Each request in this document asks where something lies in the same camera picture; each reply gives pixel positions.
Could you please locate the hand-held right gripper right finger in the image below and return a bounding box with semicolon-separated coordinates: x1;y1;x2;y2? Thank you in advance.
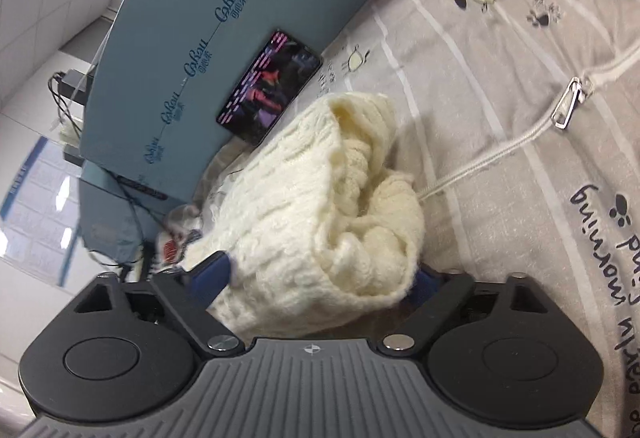
376;268;551;359

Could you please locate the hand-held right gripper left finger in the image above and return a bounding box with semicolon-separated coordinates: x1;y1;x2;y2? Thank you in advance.
75;252;246;359

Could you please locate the cream knitted sweater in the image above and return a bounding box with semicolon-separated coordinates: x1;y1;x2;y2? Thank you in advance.
182;92;426;341

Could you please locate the white and red plush toy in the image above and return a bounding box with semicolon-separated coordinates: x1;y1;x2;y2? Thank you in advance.
157;205;206;266

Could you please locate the black smartphone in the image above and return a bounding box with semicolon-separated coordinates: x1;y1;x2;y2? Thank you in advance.
216;29;323;144

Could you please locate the metal zipper pull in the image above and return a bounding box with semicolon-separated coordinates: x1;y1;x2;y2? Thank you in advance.
551;76;594;131

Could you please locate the black power adapter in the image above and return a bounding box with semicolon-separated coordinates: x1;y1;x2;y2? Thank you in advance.
55;70;96;102

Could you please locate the black cable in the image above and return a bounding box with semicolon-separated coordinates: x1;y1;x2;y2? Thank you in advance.
47;73;156;279

